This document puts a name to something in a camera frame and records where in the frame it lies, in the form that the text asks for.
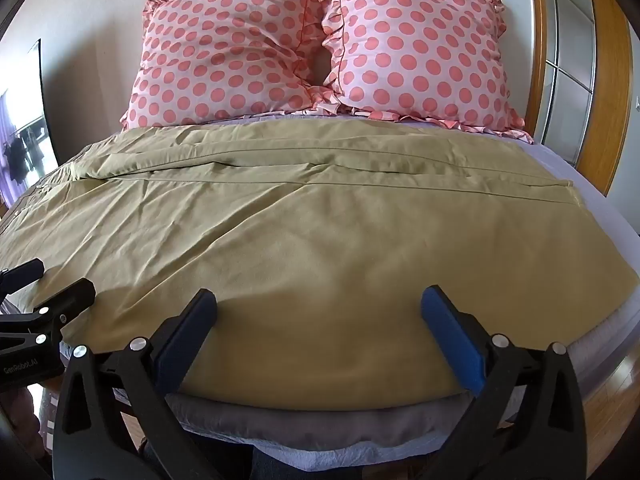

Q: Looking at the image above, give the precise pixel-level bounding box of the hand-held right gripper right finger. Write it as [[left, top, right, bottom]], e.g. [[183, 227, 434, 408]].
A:
[[421, 285, 587, 480]]

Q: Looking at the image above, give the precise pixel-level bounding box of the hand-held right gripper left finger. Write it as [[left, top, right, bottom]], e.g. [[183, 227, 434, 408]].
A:
[[52, 288, 221, 480]]

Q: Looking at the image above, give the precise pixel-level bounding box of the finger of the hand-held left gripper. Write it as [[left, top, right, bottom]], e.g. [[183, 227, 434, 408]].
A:
[[0, 258, 46, 292], [27, 278, 97, 332]]

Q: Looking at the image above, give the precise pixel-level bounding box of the olive green bed sheet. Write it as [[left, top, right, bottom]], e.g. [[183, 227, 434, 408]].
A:
[[0, 119, 639, 412]]

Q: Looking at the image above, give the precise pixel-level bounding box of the grey blanket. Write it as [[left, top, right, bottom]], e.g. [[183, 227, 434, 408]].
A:
[[164, 391, 482, 447]]

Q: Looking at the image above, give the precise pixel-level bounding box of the bed with lavender sheet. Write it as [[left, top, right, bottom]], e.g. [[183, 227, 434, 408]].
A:
[[0, 112, 640, 467]]

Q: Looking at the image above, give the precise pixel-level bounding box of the pink polka dot pillow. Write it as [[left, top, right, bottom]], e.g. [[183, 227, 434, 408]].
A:
[[119, 0, 328, 130], [311, 0, 533, 142]]

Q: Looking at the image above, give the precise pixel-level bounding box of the wooden framed glass door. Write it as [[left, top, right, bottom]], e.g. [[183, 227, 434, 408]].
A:
[[436, 0, 637, 197]]

